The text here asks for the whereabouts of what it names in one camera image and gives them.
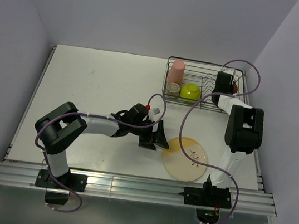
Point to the metal wire dish rack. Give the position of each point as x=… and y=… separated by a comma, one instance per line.
x=204, y=75

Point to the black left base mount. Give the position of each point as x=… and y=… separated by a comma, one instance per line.
x=76, y=182

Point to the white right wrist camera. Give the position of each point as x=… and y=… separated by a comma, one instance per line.
x=228, y=70

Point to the yellow cream floral plate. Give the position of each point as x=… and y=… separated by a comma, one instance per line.
x=178, y=165

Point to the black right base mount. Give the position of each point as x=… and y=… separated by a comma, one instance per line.
x=216, y=198

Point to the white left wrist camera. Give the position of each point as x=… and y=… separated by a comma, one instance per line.
x=152, y=111

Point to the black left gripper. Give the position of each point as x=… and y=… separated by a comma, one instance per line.
x=160, y=138

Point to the speckled ceramic cup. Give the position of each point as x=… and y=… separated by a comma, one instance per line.
x=173, y=89

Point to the aluminium rail frame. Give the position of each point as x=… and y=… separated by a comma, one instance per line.
x=104, y=82

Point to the pink plastic cup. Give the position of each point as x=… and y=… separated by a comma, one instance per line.
x=176, y=73

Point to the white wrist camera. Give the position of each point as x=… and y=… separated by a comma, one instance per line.
x=152, y=111
x=228, y=70

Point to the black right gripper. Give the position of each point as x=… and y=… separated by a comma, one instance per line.
x=232, y=84

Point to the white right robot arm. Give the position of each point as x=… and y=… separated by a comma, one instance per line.
x=244, y=130

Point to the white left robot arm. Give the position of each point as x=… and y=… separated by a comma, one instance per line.
x=58, y=129

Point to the lime green bowl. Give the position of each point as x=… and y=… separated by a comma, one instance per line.
x=190, y=93

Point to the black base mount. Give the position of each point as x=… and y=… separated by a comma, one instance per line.
x=76, y=182
x=216, y=198

